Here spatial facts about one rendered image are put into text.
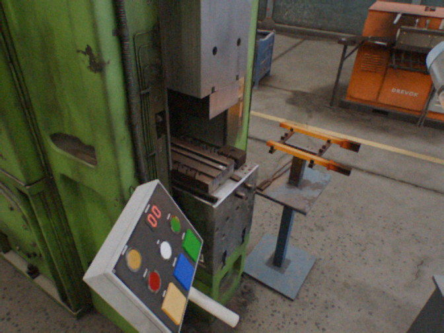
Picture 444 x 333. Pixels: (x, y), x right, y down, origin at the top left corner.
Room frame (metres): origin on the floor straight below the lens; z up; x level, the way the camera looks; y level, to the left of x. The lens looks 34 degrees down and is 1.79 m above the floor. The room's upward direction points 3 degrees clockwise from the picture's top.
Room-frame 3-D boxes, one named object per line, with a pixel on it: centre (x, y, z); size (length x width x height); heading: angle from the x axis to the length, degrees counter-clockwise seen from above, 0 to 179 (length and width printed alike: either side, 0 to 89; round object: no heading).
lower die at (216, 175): (1.23, 0.21, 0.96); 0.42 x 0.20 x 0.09; 59
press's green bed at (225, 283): (1.29, 0.19, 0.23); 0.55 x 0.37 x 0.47; 59
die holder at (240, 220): (1.29, 0.19, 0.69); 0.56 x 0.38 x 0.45; 59
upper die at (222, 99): (1.23, 0.21, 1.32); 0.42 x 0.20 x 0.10; 59
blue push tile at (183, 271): (0.59, 0.11, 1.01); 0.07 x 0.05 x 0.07; 174
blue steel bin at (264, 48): (5.31, 0.04, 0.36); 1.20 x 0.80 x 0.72; 70
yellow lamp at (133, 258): (0.50, 0.21, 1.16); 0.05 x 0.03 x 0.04; 149
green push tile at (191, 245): (0.69, 0.10, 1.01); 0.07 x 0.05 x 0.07; 174
